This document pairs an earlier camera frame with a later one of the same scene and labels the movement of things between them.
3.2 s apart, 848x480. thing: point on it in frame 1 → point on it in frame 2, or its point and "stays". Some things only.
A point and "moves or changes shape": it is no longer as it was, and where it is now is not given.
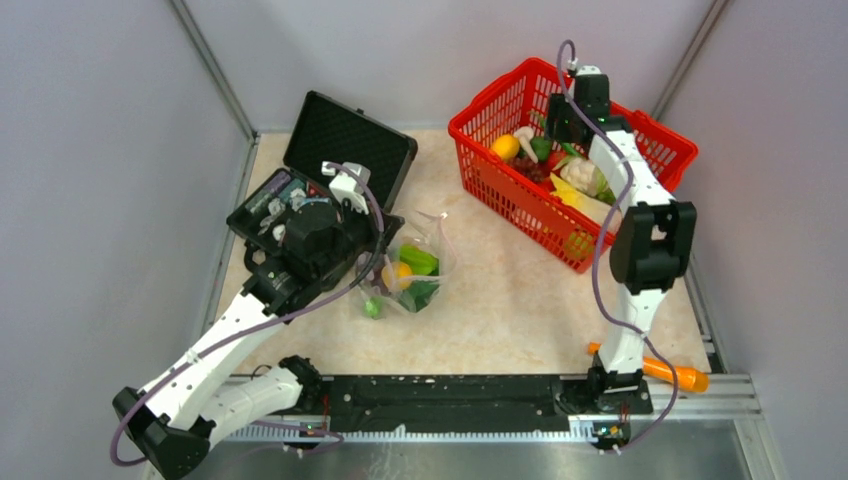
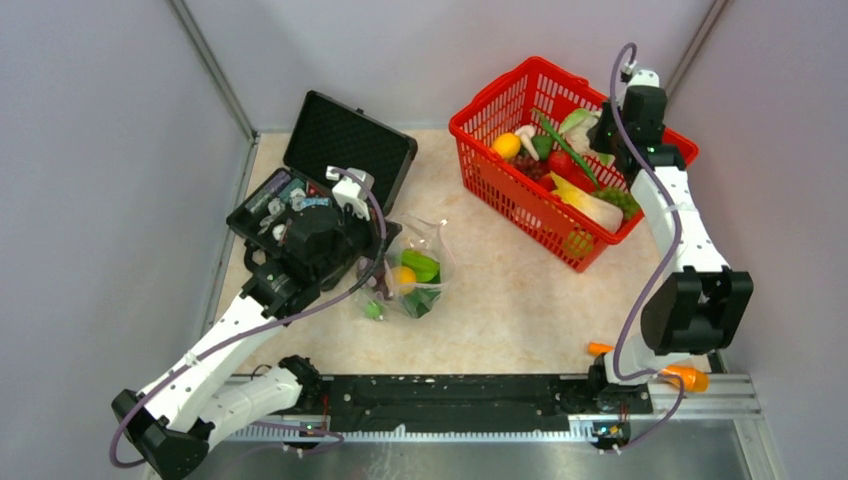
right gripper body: (560, 118) → (601, 136)
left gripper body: (356, 231) stays
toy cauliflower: (586, 177) moves or changes shape
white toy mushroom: (526, 135) stays
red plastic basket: (557, 223) stays
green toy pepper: (373, 306) stays
